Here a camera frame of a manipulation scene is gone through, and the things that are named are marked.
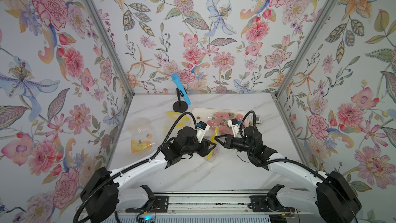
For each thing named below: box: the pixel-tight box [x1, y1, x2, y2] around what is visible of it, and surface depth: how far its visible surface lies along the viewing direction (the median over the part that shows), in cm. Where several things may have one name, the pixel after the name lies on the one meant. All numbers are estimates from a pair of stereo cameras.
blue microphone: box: [171, 72, 192, 106], surface depth 100 cm
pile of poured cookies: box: [206, 111, 244, 136], surface depth 106 cm
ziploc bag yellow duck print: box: [126, 117, 156, 154], surface depth 97 cm
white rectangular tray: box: [191, 107, 247, 138], surface depth 109 cm
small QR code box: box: [255, 115, 263, 125], surface depth 106 cm
